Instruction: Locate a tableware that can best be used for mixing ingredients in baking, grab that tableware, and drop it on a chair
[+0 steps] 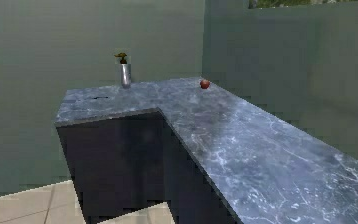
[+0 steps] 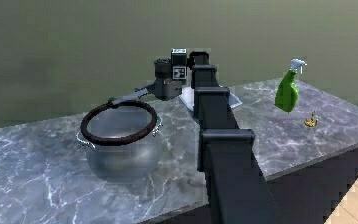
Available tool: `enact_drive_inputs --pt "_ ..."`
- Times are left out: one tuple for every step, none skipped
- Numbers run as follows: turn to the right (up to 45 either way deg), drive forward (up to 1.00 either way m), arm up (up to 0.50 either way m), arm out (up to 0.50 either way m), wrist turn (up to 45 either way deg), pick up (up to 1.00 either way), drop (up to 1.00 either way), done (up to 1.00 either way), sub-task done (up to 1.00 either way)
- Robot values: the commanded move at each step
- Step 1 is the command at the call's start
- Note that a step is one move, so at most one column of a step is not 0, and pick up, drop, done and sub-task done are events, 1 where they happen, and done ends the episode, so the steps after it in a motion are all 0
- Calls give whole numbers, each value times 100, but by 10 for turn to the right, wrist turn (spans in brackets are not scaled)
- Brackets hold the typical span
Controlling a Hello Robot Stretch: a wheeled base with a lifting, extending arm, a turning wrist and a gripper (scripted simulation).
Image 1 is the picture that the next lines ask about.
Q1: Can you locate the silver vase with plant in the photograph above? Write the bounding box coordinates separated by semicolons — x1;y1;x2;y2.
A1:
114;51;133;90

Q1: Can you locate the dark cabinet with marble worktop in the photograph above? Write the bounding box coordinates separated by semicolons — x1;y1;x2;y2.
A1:
53;77;358;224

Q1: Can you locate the window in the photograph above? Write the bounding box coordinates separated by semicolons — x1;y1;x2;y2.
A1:
248;0;358;10

